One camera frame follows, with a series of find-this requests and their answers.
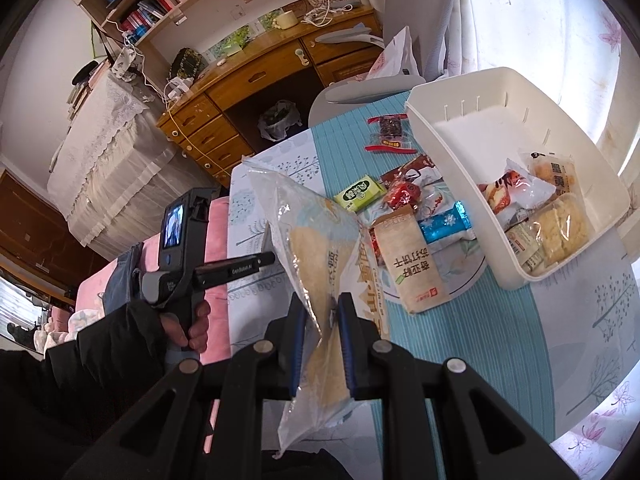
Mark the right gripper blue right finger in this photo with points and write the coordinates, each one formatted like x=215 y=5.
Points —
x=348 y=326

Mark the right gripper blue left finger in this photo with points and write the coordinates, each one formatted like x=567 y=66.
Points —
x=297 y=319

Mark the clear rice cracker bag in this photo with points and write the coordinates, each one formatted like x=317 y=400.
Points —
x=325 y=250

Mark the blue snowflake snack packet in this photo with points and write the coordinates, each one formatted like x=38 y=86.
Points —
x=448 y=227

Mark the left forearm black sleeve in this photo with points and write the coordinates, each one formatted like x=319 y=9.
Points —
x=53 y=410

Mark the person's left hand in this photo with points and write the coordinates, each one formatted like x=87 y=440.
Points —
x=196 y=338

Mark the beige long snack bar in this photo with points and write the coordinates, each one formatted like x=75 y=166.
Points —
x=409 y=262

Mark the lace-covered cabinet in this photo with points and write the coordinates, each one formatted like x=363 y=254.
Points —
x=115 y=172

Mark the wooden desk with drawers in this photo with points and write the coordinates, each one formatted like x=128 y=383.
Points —
x=216 y=122

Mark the pink bed blanket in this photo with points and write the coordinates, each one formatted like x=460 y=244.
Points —
x=118 y=282

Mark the green snack packet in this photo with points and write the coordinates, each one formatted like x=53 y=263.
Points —
x=360 y=194

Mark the black trash bin bag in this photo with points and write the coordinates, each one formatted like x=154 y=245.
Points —
x=274 y=124

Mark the red wrapped candy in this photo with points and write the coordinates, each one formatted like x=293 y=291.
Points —
x=403 y=193

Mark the brown white snack packet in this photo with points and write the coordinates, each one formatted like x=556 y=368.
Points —
x=420 y=170

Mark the red-edged dark jerky packet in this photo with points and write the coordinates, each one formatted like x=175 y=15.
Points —
x=390 y=133

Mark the red white snack bag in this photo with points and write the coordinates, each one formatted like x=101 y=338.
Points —
x=515 y=192

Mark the white teal patterned tablecloth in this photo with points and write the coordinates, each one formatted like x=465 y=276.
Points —
x=563 y=352

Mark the yellow cracker pack in bin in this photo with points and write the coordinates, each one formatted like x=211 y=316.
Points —
x=551 y=235

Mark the cream mug on desk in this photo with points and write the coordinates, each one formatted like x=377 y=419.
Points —
x=285 y=20

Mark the white plastic storage bin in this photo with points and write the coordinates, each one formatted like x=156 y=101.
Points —
x=480 y=130

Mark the orange cracker packet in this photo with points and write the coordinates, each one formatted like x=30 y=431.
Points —
x=558 y=170

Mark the white plastic shopping bag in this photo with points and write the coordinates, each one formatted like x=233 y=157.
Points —
x=396 y=59

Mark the grey office chair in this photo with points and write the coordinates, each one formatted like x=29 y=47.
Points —
x=413 y=48

